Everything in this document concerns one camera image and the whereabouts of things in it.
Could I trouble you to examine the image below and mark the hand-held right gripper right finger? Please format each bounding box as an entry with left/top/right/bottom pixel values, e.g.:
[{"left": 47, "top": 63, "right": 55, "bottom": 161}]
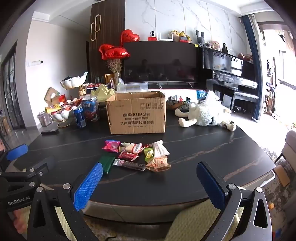
[{"left": 196, "top": 161, "right": 273, "bottom": 241}]

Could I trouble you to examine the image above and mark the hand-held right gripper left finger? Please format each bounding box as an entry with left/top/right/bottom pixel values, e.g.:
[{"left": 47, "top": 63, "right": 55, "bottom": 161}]
[{"left": 27, "top": 162, "right": 103, "bottom": 241}]

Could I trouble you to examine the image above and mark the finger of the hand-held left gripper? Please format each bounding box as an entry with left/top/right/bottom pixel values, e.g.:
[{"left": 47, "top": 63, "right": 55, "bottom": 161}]
[
  {"left": 0, "top": 144, "right": 28, "bottom": 172},
  {"left": 0, "top": 156, "right": 56, "bottom": 186}
]

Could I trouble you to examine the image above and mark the green snack packet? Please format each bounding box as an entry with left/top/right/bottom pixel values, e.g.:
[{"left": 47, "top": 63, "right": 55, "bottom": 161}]
[{"left": 98, "top": 153, "right": 117, "bottom": 175}]

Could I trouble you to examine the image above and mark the pink snack packet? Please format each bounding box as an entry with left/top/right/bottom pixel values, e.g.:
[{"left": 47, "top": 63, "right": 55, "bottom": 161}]
[{"left": 102, "top": 140, "right": 121, "bottom": 153}]

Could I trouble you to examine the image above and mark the white Lyfen snack packet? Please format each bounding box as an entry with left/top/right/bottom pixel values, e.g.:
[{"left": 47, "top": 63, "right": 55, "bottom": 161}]
[{"left": 112, "top": 159, "right": 147, "bottom": 171}]

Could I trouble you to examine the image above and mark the red snack packet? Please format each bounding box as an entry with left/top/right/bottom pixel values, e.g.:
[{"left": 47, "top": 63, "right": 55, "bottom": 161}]
[{"left": 118, "top": 151, "right": 140, "bottom": 161}]

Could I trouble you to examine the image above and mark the orange printed snack packet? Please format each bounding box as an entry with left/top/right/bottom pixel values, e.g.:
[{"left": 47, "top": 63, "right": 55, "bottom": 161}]
[{"left": 146, "top": 156, "right": 171, "bottom": 172}]

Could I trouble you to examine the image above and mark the cream snack packet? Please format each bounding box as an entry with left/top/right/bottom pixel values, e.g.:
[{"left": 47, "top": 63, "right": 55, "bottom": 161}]
[{"left": 121, "top": 142, "right": 142, "bottom": 153}]

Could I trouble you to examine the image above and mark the pale beige snack packet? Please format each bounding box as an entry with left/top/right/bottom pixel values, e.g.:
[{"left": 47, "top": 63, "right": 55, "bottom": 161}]
[{"left": 149, "top": 140, "right": 170, "bottom": 158}]

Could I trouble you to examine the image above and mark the yellow-green candy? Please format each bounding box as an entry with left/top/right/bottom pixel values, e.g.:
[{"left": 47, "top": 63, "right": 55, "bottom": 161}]
[{"left": 143, "top": 148, "right": 155, "bottom": 164}]

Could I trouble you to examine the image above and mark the brown cardboard box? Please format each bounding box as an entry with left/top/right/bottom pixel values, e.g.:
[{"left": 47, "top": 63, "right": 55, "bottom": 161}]
[{"left": 106, "top": 91, "right": 166, "bottom": 135}]

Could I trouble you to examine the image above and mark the pile of assorted snacks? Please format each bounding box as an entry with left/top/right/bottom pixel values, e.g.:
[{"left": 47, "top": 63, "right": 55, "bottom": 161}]
[{"left": 45, "top": 98, "right": 84, "bottom": 113}]

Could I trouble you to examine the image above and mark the person's left hand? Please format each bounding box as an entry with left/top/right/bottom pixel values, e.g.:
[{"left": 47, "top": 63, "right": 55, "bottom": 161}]
[{"left": 8, "top": 210, "right": 29, "bottom": 235}]

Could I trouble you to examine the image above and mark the clear plastic jar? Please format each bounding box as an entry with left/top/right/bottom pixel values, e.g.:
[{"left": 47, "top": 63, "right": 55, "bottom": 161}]
[{"left": 37, "top": 112, "right": 52, "bottom": 127}]

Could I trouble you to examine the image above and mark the small white shell bowl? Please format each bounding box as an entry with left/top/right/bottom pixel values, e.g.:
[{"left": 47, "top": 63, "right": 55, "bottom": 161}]
[{"left": 47, "top": 108, "right": 77, "bottom": 121}]

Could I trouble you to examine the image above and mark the black framed glass door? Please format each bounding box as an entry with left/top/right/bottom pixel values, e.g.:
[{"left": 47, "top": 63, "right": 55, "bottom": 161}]
[{"left": 0, "top": 40, "right": 20, "bottom": 130}]

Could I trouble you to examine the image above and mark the blue soda can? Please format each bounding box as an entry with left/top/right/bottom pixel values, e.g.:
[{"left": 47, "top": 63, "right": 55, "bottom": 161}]
[{"left": 73, "top": 107, "right": 87, "bottom": 128}]

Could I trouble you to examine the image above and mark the tan open gift box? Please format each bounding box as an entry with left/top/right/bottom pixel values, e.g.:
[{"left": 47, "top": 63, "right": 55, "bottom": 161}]
[{"left": 44, "top": 87, "right": 61, "bottom": 105}]

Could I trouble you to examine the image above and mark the wooden stool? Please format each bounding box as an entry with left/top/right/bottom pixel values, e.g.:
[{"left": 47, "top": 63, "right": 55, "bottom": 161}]
[{"left": 273, "top": 164, "right": 291, "bottom": 188}]

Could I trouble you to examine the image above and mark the white plush sheep toy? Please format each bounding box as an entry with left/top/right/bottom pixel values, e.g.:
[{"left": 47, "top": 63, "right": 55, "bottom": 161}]
[{"left": 175, "top": 103, "right": 237, "bottom": 131}]

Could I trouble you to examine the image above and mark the grey armchair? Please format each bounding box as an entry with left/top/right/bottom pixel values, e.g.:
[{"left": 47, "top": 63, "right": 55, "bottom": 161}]
[{"left": 275, "top": 130, "right": 296, "bottom": 167}]

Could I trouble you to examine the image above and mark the large white shell bowl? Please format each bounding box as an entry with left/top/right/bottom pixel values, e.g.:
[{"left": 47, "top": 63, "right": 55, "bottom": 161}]
[{"left": 60, "top": 72, "right": 89, "bottom": 89}]

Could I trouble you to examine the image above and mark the dark woven basket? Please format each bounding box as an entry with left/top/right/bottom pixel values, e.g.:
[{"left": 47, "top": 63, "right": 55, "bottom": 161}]
[{"left": 167, "top": 95, "right": 191, "bottom": 109}]

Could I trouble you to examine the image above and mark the grey piano bench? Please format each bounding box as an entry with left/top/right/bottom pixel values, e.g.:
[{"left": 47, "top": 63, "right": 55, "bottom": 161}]
[{"left": 231, "top": 91, "right": 260, "bottom": 114}]

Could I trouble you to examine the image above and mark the clear plastic box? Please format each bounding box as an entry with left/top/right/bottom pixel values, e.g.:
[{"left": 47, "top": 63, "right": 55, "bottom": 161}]
[{"left": 116, "top": 82, "right": 149, "bottom": 93}]

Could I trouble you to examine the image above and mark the glass vase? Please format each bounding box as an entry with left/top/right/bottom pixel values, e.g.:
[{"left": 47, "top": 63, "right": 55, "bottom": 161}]
[{"left": 112, "top": 73, "right": 121, "bottom": 90}]

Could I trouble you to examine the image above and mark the black upright piano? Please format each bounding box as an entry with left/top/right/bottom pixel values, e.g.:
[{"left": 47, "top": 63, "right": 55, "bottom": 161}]
[{"left": 199, "top": 47, "right": 258, "bottom": 93}]

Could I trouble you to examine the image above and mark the dried flower bouquet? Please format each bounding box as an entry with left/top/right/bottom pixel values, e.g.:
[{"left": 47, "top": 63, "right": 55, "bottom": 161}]
[{"left": 107, "top": 58, "right": 123, "bottom": 75}]

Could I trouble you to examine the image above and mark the black television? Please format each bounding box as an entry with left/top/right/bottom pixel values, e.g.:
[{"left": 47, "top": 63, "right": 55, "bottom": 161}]
[{"left": 122, "top": 41, "right": 201, "bottom": 85}]

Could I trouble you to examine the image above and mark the red heart foil balloon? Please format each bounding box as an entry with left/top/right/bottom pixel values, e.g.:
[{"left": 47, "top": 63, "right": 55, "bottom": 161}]
[
  {"left": 99, "top": 44, "right": 131, "bottom": 61},
  {"left": 120, "top": 29, "right": 140, "bottom": 45}
]

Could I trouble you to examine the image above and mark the grey bunny doll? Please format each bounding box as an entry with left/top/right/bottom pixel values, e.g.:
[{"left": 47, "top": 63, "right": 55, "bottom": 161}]
[{"left": 195, "top": 30, "right": 206, "bottom": 47}]

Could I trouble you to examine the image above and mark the white router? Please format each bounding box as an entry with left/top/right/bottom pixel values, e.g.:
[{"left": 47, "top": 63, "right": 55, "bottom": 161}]
[{"left": 159, "top": 32, "right": 174, "bottom": 42}]

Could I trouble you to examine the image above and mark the yellow toy figure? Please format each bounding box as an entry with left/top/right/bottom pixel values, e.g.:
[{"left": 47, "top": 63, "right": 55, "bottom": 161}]
[{"left": 171, "top": 30, "right": 185, "bottom": 42}]

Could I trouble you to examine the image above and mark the gold loop wall decoration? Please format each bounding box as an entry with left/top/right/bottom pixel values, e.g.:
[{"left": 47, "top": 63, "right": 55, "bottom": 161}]
[{"left": 90, "top": 14, "right": 102, "bottom": 42}]

